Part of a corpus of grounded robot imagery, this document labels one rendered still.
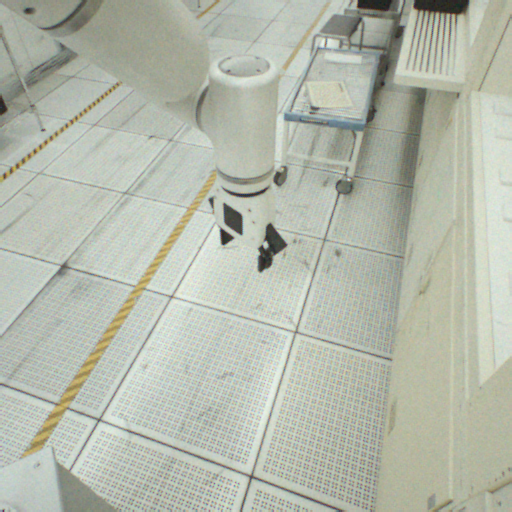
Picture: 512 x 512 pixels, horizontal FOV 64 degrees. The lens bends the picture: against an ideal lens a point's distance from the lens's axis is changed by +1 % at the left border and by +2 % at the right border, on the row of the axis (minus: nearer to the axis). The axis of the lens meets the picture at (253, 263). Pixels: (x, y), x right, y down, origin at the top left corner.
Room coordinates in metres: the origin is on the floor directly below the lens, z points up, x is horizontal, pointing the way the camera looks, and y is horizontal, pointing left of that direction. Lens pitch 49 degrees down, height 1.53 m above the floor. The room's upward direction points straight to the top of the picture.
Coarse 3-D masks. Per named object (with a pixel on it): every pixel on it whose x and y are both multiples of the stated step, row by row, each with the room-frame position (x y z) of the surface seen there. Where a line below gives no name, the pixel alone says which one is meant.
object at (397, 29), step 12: (396, 0) 3.74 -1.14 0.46; (348, 12) 3.55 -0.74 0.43; (360, 12) 3.52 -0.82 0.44; (372, 12) 3.49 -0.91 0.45; (384, 12) 3.46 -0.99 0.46; (396, 12) 4.26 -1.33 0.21; (396, 24) 3.43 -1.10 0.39; (396, 36) 4.24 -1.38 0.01; (372, 48) 3.48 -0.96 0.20; (384, 48) 3.45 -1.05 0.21
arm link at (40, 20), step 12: (0, 0) 0.31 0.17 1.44; (12, 0) 0.30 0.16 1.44; (24, 0) 0.30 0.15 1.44; (36, 0) 0.30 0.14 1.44; (48, 0) 0.31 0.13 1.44; (60, 0) 0.31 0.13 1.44; (72, 0) 0.31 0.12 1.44; (24, 12) 0.31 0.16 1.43; (36, 12) 0.31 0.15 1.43; (48, 12) 0.31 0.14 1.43; (60, 12) 0.31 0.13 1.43; (72, 12) 0.31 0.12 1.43; (36, 24) 0.32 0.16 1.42; (48, 24) 0.32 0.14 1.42
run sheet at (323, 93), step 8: (320, 80) 2.33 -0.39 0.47; (328, 80) 2.33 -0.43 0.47; (336, 80) 2.33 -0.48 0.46; (344, 80) 2.33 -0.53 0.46; (312, 88) 2.24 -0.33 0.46; (320, 88) 2.24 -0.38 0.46; (328, 88) 2.24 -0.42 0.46; (336, 88) 2.24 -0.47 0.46; (344, 88) 2.24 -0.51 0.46; (312, 96) 2.15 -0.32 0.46; (320, 96) 2.15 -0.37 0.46; (328, 96) 2.14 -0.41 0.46; (336, 96) 2.14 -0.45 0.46; (344, 96) 2.15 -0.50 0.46; (312, 104) 2.04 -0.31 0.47; (320, 104) 2.06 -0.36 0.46; (328, 104) 2.06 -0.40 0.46; (336, 104) 2.06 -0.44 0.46; (344, 104) 2.06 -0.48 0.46; (352, 104) 2.06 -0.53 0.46
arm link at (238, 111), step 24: (216, 72) 0.47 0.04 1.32; (240, 72) 0.46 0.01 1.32; (264, 72) 0.47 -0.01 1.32; (216, 96) 0.46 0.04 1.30; (240, 96) 0.44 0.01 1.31; (264, 96) 0.45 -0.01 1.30; (216, 120) 0.46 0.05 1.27; (240, 120) 0.44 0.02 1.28; (264, 120) 0.45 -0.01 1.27; (216, 144) 0.46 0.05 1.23; (240, 144) 0.44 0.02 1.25; (264, 144) 0.45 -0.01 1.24; (240, 168) 0.44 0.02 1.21; (264, 168) 0.45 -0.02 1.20
